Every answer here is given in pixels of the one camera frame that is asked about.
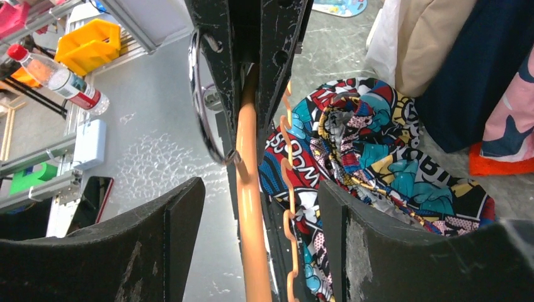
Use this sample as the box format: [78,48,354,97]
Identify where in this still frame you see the pink floral hanging garment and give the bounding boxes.
[480,52,533,162]

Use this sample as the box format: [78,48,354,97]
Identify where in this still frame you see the yellow plastic bin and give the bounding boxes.
[54,19,122,76]

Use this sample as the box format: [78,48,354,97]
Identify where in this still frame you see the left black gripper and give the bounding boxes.
[185,0,312,165]

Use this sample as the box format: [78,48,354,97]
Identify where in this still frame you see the orange hanger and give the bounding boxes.
[188,29,302,302]

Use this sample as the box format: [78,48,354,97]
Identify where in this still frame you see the green block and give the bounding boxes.
[9,162,57,195]

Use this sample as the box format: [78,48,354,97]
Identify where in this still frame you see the black smartphone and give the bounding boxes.
[67,176,114,234]

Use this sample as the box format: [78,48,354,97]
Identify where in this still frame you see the orange cloth on table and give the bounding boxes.
[469,143,533,176]

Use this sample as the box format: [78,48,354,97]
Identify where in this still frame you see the white hanging garment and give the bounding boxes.
[365,0,401,86]

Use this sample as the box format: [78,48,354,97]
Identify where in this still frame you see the white power adapter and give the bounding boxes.
[72,120,107,171]

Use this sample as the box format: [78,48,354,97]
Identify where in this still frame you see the navy hanging garment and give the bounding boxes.
[416,0,533,153]

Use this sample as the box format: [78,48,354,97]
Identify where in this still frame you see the comic print shorts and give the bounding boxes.
[258,77,496,301]

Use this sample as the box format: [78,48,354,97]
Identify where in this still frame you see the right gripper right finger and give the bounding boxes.
[317,181,533,301]

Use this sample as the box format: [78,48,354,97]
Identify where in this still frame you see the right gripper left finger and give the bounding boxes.
[1,177,205,301]

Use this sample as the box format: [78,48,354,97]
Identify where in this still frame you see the beige hanging garment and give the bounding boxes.
[395,0,476,98]

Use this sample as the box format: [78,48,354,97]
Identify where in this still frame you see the plastic water bottle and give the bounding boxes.
[7,44,110,116]

